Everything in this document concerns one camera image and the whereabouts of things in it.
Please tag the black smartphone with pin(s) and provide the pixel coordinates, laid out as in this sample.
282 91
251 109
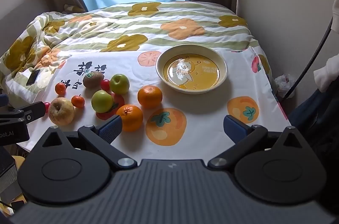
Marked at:
33 77

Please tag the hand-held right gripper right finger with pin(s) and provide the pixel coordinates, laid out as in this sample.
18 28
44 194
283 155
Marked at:
235 129

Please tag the white garment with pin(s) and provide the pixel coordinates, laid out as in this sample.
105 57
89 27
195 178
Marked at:
329 73

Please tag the brown kiwi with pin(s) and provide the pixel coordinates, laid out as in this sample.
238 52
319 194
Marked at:
93 79

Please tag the dark blue garment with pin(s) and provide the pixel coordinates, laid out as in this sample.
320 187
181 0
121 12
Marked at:
317 118

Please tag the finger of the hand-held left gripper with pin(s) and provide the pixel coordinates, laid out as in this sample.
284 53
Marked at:
3 101
33 110

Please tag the large orange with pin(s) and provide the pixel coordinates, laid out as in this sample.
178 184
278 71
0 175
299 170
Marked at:
131 119
149 97

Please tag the wrinkled yellow-red apple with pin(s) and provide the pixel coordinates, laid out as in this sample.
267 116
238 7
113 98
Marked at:
61 111

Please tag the yellow cartoon print bowl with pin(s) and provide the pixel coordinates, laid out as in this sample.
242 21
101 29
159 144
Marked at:
192 73

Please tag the grey box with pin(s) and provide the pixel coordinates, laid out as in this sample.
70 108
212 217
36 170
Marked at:
8 176

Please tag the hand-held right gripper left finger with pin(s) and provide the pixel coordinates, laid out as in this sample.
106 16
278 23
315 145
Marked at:
110 129

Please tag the small tangerine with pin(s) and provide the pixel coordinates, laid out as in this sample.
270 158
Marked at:
60 88
77 101

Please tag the red cherry tomato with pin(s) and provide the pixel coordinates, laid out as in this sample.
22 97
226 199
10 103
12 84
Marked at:
105 84
47 107

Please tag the white persimmon print cloth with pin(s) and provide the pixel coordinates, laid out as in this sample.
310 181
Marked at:
204 112

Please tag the grey bed headboard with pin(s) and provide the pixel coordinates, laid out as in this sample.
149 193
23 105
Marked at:
29 9

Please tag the white plastic bag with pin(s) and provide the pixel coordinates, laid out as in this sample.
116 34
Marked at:
284 82

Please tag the green apple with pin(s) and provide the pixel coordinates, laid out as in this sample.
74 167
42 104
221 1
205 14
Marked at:
102 102
119 84

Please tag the floral pillow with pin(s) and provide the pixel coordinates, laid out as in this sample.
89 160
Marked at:
72 8

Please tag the floral striped quilt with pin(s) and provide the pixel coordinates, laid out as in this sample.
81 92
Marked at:
119 25

